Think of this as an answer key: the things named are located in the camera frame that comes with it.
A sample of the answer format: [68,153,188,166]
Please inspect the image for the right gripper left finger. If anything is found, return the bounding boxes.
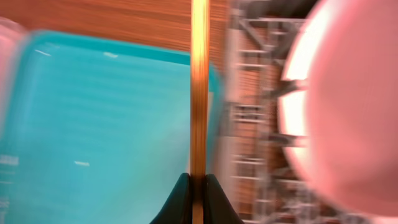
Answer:
[150,173,190,224]

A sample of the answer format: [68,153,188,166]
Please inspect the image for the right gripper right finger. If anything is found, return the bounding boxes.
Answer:
[203,174,244,224]

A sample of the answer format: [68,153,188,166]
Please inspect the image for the wooden chopstick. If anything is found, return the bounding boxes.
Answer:
[190,0,210,224]

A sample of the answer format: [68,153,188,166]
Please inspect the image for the pink white bowl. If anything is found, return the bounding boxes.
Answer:
[279,0,397,222]

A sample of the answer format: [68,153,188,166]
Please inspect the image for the large white plate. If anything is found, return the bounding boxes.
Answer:
[1,17,29,136]

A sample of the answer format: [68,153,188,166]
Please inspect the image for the grey dishwasher rack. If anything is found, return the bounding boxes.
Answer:
[214,0,398,224]

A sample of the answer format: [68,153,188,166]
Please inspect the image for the teal serving tray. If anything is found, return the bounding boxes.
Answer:
[0,29,223,224]

